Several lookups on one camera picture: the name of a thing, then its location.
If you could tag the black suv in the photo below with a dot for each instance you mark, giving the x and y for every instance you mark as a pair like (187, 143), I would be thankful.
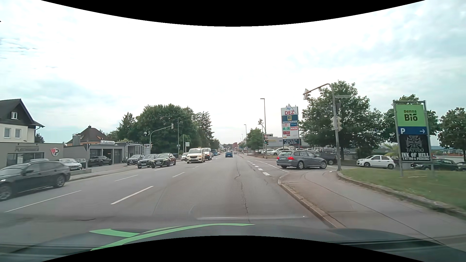
(31, 178)

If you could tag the grass verge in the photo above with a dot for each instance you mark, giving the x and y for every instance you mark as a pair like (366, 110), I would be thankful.
(429, 183)

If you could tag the row of parked cars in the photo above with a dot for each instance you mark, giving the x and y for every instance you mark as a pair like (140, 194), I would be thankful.
(280, 150)

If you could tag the large green tree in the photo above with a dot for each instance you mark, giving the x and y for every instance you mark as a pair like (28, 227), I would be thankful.
(342, 116)

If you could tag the grey low commercial building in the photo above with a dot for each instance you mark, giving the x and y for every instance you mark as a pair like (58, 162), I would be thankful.
(54, 151)

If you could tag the pavement beside buildings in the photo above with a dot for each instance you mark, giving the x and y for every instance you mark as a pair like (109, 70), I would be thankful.
(98, 171)

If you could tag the green and black billboard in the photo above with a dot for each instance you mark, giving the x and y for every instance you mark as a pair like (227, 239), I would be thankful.
(413, 134)

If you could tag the group of large trees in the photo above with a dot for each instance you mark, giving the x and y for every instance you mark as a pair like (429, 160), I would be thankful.
(163, 127)

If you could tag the house with brown roof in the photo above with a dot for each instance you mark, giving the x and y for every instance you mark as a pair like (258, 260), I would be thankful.
(89, 135)

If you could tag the grey asphalt road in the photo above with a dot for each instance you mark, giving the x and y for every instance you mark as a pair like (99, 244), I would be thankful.
(214, 189)

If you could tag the silver parked car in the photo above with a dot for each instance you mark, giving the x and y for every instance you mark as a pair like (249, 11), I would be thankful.
(70, 163)

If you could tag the white house with dark roof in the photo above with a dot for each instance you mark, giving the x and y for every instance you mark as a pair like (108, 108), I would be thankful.
(16, 125)

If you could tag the white taxi car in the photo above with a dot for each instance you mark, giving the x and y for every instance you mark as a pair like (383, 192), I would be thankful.
(196, 155)

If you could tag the tall shop sign pylon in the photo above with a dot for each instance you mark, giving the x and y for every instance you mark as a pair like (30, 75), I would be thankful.
(290, 125)

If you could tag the small green tree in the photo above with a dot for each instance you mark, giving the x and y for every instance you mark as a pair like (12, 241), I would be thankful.
(254, 139)

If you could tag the car's own bonnet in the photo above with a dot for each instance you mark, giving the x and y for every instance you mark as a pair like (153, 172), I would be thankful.
(255, 236)

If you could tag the white small car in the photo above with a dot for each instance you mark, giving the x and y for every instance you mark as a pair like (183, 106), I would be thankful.
(376, 162)

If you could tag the traffic light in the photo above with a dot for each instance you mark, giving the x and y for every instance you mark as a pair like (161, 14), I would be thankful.
(260, 125)

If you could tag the dark saloon car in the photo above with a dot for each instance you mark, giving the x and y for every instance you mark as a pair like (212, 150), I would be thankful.
(145, 161)

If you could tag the white van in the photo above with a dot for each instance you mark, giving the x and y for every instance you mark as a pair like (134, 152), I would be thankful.
(207, 153)

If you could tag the black parked car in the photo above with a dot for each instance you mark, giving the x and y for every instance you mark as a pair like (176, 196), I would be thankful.
(99, 161)

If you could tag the black saloon car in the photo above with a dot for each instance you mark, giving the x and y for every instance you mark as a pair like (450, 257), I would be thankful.
(163, 159)

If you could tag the grey estate car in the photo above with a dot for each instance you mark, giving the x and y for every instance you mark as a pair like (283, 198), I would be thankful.
(302, 159)

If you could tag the road markings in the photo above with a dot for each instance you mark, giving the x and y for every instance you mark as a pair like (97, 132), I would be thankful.
(131, 195)

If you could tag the grey paved pavement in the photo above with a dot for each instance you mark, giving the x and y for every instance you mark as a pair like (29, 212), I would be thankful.
(364, 207)

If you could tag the dark green parked car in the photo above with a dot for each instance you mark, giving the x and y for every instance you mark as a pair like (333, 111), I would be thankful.
(437, 165)

